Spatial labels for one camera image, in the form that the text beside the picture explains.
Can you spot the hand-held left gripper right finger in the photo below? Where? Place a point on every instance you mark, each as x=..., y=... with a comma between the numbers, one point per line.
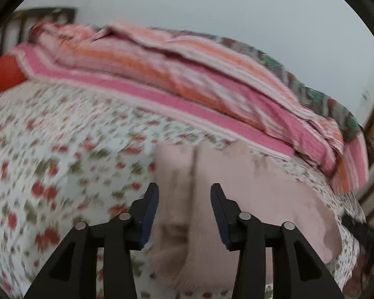
x=220, y=221

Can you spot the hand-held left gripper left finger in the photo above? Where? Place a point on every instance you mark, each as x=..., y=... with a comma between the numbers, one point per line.
x=149, y=215

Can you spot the pink knit sweater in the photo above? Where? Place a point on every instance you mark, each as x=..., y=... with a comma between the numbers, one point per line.
x=268, y=187

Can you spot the floral bedsheet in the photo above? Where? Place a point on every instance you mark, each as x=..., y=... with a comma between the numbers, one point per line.
x=65, y=149

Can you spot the pink orange striped quilt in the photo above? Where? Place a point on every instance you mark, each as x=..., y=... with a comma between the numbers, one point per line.
x=174, y=78

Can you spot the multicoloured floral quilt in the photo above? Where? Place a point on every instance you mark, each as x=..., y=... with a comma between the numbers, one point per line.
x=308, y=96

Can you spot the red pillow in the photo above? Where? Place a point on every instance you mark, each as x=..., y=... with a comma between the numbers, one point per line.
x=3, y=74

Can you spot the dark wooden headboard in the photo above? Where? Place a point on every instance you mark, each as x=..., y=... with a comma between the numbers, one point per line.
x=25, y=14

